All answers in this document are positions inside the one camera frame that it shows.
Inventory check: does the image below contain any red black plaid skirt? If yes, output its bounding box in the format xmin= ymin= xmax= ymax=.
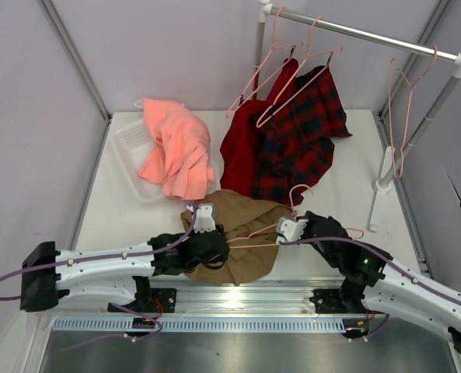
xmin=251 ymin=65 xmax=351 ymax=205

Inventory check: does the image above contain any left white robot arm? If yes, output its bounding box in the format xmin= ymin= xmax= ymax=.
xmin=19 ymin=228 xmax=229 ymax=313

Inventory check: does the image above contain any khaki brown skirt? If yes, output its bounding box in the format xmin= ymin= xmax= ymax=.
xmin=187 ymin=190 xmax=292 ymax=286

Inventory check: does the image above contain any salmon pink skirt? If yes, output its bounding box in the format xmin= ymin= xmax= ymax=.
xmin=138 ymin=98 xmax=215 ymax=200

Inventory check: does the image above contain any pink hanger with red skirt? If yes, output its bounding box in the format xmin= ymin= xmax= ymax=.
xmin=225 ymin=6 xmax=305 ymax=120

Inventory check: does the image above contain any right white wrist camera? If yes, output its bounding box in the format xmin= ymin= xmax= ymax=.
xmin=275 ymin=216 xmax=308 ymax=246

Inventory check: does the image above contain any pink empty wire hanger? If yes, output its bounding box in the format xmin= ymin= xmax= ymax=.
xmin=387 ymin=45 xmax=438 ymax=180

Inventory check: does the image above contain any metal clothes rack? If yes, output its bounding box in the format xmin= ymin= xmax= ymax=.
xmin=253 ymin=0 xmax=461 ymax=234

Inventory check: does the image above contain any pink wire hanger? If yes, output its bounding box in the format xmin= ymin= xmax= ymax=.
xmin=387 ymin=45 xmax=438 ymax=180
xmin=225 ymin=184 xmax=365 ymax=249

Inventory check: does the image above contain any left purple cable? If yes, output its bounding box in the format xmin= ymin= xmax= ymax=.
xmin=0 ymin=200 xmax=200 ymax=353

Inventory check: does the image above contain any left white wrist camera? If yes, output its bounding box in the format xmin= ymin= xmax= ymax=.
xmin=187 ymin=203 xmax=216 ymax=234

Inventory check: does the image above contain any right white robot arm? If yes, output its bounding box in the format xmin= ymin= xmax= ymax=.
xmin=299 ymin=211 xmax=461 ymax=355

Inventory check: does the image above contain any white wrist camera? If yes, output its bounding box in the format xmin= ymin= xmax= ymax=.
xmin=187 ymin=203 xmax=216 ymax=234
xmin=275 ymin=216 xmax=308 ymax=246

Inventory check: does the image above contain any white plastic basket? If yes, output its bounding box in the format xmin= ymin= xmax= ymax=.
xmin=111 ymin=101 xmax=164 ymax=204

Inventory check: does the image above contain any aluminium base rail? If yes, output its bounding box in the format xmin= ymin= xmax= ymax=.
xmin=35 ymin=274 xmax=414 ymax=318

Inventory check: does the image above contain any white slotted cable duct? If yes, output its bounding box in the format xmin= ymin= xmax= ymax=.
xmin=52 ymin=316 xmax=346 ymax=333

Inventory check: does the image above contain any plain red skirt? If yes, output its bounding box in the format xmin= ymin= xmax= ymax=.
xmin=220 ymin=58 xmax=299 ymax=197

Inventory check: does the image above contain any pink hanger with plaid skirt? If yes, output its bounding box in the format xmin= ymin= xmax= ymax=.
xmin=255 ymin=15 xmax=344 ymax=129

